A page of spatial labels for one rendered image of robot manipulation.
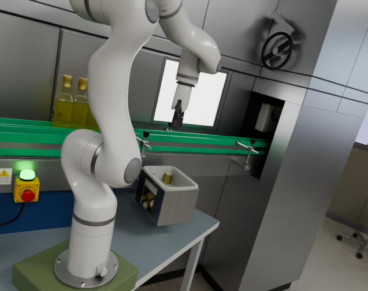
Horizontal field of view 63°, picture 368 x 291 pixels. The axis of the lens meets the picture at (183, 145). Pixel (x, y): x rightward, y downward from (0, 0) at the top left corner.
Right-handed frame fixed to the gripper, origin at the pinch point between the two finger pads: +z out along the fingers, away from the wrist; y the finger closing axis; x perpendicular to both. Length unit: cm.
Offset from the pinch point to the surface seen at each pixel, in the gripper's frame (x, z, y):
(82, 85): -39.1, -5.4, 2.6
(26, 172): -41, 23, 29
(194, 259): 21, 73, -26
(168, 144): -6.3, 16.4, -25.9
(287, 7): 34, -64, -79
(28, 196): -36, 29, 33
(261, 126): 40, 6, -88
